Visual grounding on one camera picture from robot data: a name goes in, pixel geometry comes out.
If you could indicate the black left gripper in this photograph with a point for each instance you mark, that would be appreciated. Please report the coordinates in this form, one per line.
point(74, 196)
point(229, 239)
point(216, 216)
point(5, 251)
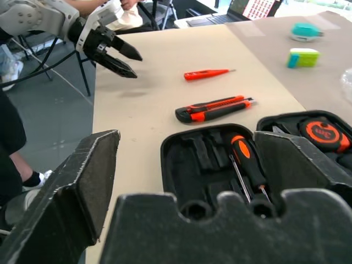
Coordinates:
point(96, 42)

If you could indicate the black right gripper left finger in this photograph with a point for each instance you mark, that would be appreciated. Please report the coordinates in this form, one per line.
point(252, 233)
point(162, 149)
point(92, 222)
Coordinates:
point(68, 198)

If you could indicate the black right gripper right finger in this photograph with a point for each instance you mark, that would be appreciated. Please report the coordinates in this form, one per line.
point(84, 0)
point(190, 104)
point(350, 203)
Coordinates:
point(299, 167)

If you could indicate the black tool case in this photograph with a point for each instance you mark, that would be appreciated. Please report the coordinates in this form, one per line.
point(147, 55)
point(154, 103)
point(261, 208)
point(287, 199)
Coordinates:
point(192, 165)

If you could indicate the black orange tape measure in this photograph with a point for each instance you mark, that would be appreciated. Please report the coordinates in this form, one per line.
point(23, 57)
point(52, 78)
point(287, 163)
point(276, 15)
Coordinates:
point(324, 134)

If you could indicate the beige cloth bag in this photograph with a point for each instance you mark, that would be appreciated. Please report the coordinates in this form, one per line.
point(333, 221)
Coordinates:
point(130, 17)

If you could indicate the metal pliers tips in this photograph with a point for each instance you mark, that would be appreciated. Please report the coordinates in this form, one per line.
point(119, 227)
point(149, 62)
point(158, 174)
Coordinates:
point(279, 129)

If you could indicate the thin metal screwdriver shaft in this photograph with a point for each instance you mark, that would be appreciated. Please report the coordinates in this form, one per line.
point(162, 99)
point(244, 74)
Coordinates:
point(239, 176)

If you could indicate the person in black clothes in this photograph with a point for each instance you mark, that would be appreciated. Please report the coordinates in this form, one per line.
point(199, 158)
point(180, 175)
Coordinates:
point(11, 143)

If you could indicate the orange tester pen screwdriver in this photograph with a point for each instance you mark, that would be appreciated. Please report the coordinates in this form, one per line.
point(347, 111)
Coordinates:
point(204, 74)

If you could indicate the clear plastic bag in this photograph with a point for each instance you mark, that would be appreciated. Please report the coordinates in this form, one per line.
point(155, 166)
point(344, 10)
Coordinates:
point(347, 85)

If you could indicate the orange black utility knife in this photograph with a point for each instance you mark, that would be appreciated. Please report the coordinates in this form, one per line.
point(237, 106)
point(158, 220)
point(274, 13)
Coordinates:
point(211, 108)

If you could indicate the black laptop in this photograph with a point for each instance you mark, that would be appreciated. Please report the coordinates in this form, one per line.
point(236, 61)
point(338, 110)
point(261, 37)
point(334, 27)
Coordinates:
point(220, 15)

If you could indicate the green white small box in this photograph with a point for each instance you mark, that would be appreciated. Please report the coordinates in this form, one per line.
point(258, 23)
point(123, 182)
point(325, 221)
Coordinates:
point(303, 58)

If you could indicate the white sneaker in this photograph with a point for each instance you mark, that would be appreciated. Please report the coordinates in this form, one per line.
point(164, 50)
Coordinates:
point(11, 74)

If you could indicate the teal white tape dispenser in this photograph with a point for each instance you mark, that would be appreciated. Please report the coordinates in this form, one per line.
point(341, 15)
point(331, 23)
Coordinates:
point(303, 32)

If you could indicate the black chair frame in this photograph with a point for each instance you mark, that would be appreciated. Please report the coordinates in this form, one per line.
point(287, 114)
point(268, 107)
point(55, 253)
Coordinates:
point(83, 74)

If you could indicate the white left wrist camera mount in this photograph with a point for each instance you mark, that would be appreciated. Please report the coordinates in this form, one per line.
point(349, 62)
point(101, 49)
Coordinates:
point(93, 19)

